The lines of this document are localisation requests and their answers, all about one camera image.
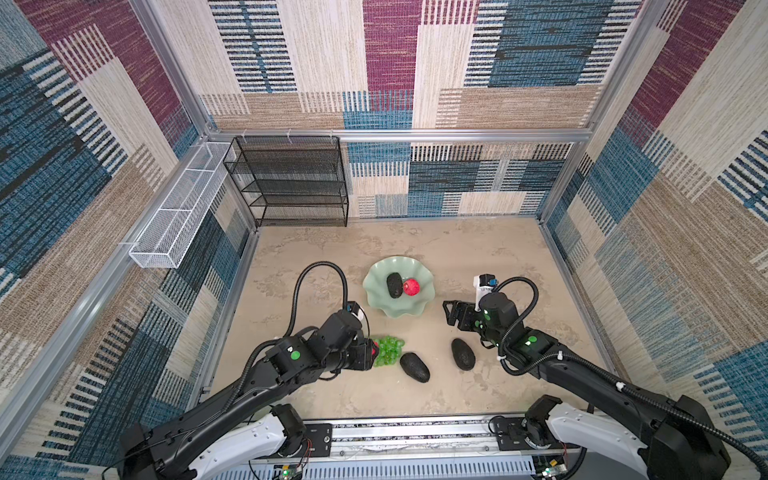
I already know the green fake grape bunch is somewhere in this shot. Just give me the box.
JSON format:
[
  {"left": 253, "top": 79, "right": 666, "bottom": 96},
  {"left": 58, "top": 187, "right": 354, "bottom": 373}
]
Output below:
[{"left": 374, "top": 336, "right": 405, "bottom": 367}]

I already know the dark fake avocado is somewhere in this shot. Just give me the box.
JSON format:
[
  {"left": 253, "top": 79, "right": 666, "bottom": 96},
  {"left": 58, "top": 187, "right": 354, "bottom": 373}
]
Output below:
[
  {"left": 451, "top": 338, "right": 476, "bottom": 371},
  {"left": 386, "top": 272, "right": 403, "bottom": 299},
  {"left": 399, "top": 352, "right": 431, "bottom": 383}
]

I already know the light green scalloped bowl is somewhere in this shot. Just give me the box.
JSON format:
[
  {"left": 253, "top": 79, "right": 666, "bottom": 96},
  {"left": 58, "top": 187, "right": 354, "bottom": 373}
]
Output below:
[{"left": 363, "top": 256, "right": 436, "bottom": 319}]

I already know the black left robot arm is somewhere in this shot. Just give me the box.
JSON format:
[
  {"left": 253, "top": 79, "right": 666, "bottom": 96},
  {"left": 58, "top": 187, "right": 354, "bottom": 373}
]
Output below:
[{"left": 112, "top": 281, "right": 379, "bottom": 479}]

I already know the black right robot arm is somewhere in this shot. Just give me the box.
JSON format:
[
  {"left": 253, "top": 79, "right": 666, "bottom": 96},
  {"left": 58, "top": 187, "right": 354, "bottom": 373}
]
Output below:
[{"left": 442, "top": 274, "right": 767, "bottom": 479}]

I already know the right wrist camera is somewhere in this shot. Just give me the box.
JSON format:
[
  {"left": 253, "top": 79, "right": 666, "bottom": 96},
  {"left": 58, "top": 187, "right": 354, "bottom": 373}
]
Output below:
[{"left": 473, "top": 274, "right": 498, "bottom": 305}]

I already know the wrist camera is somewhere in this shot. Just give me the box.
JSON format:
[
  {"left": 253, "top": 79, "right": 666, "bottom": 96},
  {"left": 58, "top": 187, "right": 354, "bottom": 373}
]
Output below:
[
  {"left": 473, "top": 274, "right": 498, "bottom": 305},
  {"left": 346, "top": 301, "right": 366, "bottom": 321}
]

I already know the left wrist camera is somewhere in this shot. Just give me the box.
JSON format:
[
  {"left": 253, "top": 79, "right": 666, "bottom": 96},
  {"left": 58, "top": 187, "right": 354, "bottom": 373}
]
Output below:
[{"left": 346, "top": 301, "right": 366, "bottom": 321}]

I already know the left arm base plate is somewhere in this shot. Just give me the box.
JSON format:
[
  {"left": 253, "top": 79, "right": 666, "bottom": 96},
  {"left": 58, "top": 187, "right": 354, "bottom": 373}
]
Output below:
[{"left": 294, "top": 422, "right": 333, "bottom": 460}]

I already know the aluminium mounting rail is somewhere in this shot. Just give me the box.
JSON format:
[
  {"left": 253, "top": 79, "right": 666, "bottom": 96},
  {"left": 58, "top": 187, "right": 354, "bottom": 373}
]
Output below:
[{"left": 235, "top": 413, "right": 579, "bottom": 479}]

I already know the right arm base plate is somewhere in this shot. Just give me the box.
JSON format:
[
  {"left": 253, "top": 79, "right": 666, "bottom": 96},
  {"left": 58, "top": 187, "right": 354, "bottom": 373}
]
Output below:
[{"left": 488, "top": 415, "right": 532, "bottom": 452}]

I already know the black wire shelf rack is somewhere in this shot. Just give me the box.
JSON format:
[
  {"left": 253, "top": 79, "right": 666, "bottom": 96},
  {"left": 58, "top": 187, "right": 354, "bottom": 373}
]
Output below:
[{"left": 223, "top": 136, "right": 349, "bottom": 227}]

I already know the white mesh wall basket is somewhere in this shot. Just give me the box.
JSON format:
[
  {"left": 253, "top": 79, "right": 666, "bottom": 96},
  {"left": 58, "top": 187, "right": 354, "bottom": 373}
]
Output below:
[{"left": 129, "top": 142, "right": 229, "bottom": 269}]

